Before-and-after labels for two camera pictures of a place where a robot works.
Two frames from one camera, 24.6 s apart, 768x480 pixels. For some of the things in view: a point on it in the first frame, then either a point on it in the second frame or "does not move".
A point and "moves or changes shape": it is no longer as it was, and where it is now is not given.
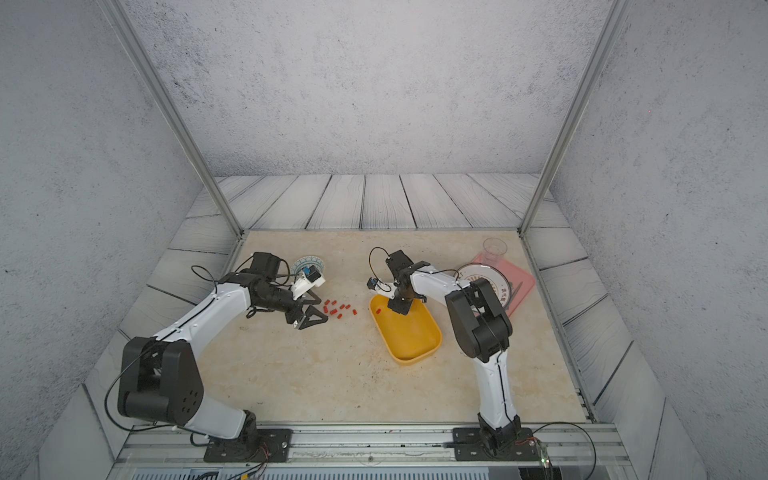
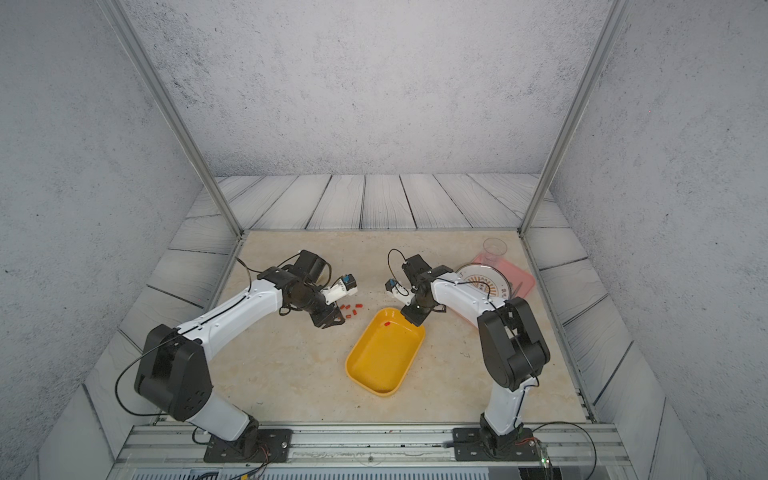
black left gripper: x=294 y=315 to x=328 y=318
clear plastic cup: x=493 y=249 does not move
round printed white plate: x=498 y=280 does not move
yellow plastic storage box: x=409 y=336 moves or changes shape
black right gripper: x=400 y=308 to x=413 y=318
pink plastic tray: x=521 y=280 does not move
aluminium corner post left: x=119 y=17 does not move
